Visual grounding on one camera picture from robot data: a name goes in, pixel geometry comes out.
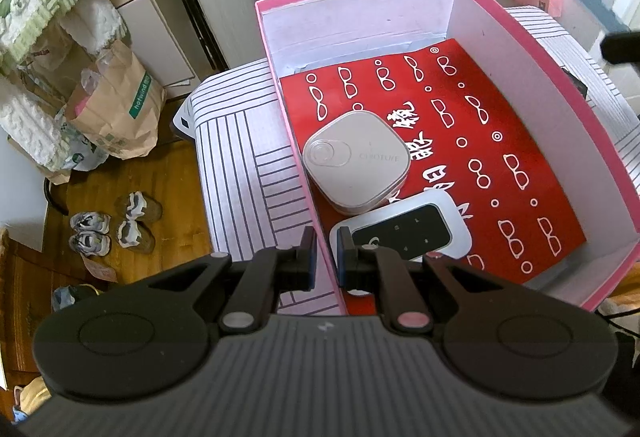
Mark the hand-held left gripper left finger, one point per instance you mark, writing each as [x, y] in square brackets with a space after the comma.
[311, 259]

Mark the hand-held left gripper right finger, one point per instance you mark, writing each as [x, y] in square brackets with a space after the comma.
[343, 259]

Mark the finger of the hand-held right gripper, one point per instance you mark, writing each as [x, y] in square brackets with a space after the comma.
[620, 48]

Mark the pink cardboard box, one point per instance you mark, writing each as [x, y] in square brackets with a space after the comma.
[350, 27]

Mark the silver black pocket router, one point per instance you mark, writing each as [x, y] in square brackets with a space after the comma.
[400, 229]

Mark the beige square device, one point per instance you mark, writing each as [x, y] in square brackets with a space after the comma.
[360, 167]

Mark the striped white cushion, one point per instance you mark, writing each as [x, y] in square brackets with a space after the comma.
[235, 167]

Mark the red printed paper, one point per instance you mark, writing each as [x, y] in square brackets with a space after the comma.
[400, 102]

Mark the pink paper slip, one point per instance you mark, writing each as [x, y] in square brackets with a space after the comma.
[102, 269]

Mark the brown paper bag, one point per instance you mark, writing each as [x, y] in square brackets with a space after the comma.
[125, 117]

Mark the grey blue cloth item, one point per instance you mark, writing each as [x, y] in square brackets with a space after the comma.
[75, 297]

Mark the green white plastic bag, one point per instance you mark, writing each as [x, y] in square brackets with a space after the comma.
[82, 152]

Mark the black metal stand base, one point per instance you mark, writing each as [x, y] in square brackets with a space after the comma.
[50, 202]

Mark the wooden cabinet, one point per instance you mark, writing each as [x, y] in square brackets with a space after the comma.
[25, 297]

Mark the white fleece garment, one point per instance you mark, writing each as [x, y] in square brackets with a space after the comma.
[30, 117]

